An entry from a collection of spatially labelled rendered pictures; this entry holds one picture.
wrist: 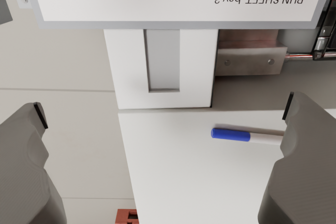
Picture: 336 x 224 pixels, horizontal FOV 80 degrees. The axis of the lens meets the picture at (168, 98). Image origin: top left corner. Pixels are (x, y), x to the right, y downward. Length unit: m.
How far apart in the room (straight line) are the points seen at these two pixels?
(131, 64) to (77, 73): 1.19
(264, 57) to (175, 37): 0.12
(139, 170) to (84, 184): 1.87
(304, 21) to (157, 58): 0.12
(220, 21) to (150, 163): 0.17
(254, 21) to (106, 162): 1.73
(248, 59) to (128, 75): 0.14
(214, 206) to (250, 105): 0.17
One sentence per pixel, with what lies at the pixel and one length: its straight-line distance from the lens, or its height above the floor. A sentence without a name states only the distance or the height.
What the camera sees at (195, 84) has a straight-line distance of 0.19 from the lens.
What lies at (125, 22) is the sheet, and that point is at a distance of 0.16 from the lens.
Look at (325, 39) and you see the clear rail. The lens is 0.29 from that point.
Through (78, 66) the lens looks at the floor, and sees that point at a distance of 1.34.
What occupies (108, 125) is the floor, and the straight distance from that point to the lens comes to 1.53.
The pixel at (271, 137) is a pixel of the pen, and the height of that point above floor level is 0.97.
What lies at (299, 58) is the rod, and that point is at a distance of 0.29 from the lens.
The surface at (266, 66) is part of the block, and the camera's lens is 0.26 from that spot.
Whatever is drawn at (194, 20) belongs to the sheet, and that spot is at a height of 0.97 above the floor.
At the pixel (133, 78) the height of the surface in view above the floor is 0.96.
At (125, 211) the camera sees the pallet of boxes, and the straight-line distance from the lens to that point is 2.35.
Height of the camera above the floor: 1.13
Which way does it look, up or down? 58 degrees down
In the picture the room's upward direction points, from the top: 180 degrees clockwise
